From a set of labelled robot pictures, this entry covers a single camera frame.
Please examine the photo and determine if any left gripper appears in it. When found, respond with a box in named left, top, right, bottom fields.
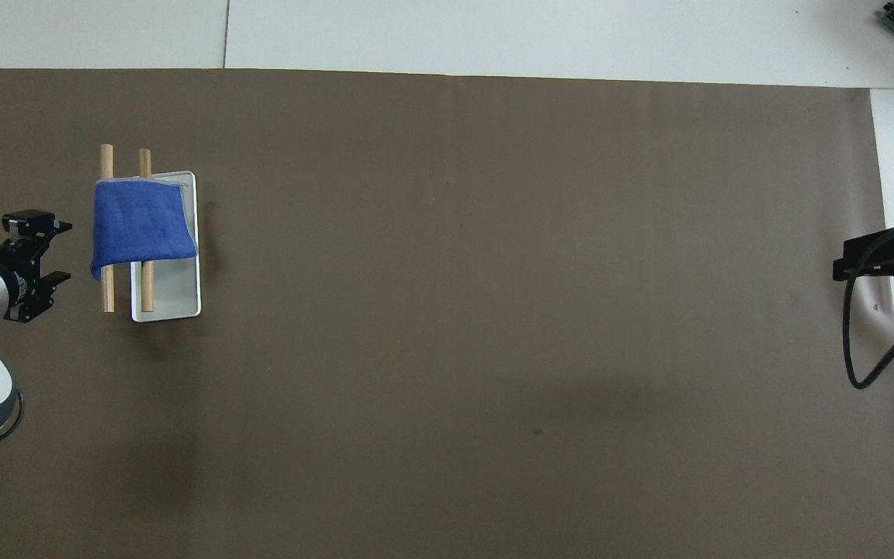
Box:
left=0, top=209, right=74, bottom=325

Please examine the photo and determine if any blue towel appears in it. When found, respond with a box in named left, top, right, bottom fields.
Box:
left=90, top=177, right=199, bottom=283

